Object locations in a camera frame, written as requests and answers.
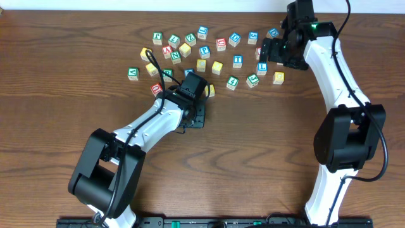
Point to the blue d block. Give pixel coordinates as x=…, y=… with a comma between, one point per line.
x=234, y=39
x=272, y=33

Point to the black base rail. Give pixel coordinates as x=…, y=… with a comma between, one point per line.
x=277, y=221

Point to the blue D block right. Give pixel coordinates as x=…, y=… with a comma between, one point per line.
x=272, y=33

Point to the blue P block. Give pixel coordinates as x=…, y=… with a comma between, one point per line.
x=204, y=52

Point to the blue L block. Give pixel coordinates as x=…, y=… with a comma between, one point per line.
x=262, y=68

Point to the blue 5 block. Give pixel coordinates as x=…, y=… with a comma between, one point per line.
x=253, y=37

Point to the red A block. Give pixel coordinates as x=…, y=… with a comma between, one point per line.
x=167, y=51

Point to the yellow s block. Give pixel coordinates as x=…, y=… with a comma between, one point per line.
x=151, y=69
x=185, y=50

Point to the yellow block bottom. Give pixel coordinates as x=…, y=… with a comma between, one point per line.
x=211, y=90

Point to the green 4 block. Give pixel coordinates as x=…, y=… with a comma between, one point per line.
x=232, y=83

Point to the blue block top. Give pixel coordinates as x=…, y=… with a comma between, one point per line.
x=202, y=33

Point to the green N block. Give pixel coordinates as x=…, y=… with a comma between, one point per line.
x=175, y=57

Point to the yellow block centre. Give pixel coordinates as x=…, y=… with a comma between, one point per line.
x=217, y=67

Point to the green Z block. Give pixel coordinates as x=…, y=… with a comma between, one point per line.
x=190, y=39

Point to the yellow C block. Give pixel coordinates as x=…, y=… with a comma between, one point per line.
x=201, y=65

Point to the green V block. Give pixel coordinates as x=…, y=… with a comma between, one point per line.
x=133, y=73

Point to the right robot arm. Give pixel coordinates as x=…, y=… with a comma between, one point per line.
x=349, y=144

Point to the green L block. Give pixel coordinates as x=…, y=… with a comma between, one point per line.
x=174, y=41

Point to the green J block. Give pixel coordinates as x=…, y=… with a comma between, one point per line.
x=252, y=80

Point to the red I block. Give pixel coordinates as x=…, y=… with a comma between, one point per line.
x=257, y=53

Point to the red U block lower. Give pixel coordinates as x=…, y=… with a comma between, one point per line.
x=156, y=89

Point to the green block top left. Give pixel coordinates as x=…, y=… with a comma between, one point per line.
x=158, y=38

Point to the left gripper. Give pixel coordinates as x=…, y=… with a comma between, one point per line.
x=199, y=117

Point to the yellow S block upper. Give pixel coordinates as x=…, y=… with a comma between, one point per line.
x=185, y=50

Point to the red u block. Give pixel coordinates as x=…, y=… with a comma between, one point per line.
x=221, y=44
x=156, y=89

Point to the yellow S block lower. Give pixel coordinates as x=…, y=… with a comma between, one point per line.
x=151, y=69

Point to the yellow G block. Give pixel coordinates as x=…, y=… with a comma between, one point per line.
x=278, y=78

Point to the green B block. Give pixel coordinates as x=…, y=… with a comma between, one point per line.
x=167, y=75

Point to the yellow K block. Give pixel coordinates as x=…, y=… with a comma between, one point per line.
x=143, y=53

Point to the red U block upper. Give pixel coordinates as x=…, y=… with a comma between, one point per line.
x=221, y=44

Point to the blue D block left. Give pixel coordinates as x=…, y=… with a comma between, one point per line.
x=234, y=39

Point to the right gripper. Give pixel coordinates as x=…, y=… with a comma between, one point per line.
x=274, y=44

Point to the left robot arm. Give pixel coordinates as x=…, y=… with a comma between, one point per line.
x=108, y=170

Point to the blue T block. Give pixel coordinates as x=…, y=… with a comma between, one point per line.
x=237, y=61

